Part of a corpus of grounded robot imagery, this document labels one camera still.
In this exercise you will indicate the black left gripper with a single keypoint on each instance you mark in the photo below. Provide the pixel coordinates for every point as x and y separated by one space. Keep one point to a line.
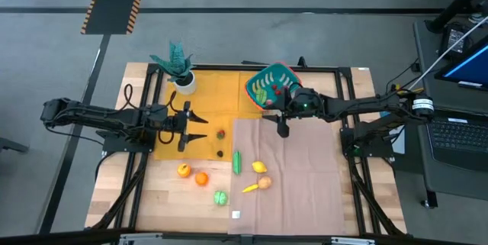
175 123

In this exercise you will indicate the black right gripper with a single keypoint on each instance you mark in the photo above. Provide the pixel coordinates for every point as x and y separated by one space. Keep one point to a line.
305 104

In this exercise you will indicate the green toy leaf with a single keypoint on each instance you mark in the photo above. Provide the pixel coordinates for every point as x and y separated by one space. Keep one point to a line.
261 95

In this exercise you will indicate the orange toy persimmon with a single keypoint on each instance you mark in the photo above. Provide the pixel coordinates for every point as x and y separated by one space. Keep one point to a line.
183 169

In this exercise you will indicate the orange toy pumpkin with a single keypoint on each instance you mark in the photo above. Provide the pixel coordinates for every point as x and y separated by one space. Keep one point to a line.
201 178

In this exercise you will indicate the yellow toy lemon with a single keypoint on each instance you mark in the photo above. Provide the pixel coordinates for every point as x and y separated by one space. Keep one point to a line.
259 167

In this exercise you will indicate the tan toy potato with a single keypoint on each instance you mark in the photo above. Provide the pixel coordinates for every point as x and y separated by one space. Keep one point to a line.
265 182

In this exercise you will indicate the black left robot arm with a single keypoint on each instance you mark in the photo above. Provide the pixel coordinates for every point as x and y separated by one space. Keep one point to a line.
95 117

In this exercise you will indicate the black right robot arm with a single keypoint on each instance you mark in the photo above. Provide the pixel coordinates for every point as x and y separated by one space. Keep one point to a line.
362 105

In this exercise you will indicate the small red toy fruit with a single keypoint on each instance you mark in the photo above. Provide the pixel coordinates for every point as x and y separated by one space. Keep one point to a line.
282 91

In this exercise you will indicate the red toy strawberry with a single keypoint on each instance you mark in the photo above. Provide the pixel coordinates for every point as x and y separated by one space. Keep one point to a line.
220 134

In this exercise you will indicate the teal basket with orange rim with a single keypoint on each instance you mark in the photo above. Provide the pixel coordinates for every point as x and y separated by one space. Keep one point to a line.
253 84

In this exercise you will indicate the yellow cloth mat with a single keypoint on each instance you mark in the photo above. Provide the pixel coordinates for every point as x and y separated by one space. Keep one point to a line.
221 88

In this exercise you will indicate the green toy pea pod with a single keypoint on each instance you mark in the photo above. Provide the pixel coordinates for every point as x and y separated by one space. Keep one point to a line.
237 163

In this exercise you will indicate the green plant in white pot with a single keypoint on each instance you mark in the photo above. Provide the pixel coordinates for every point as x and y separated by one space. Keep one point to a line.
177 63

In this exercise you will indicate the green toy cabbage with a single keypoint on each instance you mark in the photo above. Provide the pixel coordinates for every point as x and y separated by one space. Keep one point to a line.
220 197

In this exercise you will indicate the yellow toy corn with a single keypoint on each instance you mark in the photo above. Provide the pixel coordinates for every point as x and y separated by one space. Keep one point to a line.
250 189

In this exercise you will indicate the pale pink cloth mat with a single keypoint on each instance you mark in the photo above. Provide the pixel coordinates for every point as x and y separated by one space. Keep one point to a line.
305 199

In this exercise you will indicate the white foam cube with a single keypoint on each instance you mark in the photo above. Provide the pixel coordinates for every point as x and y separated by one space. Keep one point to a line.
236 215

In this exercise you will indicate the white box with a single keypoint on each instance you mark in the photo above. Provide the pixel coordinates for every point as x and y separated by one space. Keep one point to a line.
399 144

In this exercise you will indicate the black hazard-striped floor mat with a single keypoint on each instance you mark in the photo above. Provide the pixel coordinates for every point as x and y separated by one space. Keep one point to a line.
114 0

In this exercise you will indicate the black equipment cart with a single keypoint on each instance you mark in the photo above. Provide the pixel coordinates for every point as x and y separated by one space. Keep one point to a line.
427 46

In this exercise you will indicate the black laptop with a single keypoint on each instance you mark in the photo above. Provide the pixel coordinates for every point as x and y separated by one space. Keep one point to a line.
453 138

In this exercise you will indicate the black chair leg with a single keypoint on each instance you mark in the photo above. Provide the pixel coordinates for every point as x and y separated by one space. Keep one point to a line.
13 145

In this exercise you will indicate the black power adapter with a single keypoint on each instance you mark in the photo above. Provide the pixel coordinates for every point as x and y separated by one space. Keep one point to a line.
453 40

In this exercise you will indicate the black tablet blue screen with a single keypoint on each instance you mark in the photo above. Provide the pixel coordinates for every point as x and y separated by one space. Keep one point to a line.
469 65

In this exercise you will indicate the black stand pole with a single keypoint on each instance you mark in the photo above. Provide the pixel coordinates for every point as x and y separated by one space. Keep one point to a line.
457 4

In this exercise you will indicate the black metal table frame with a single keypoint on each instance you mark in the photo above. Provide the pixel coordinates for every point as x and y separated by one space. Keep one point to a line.
228 66

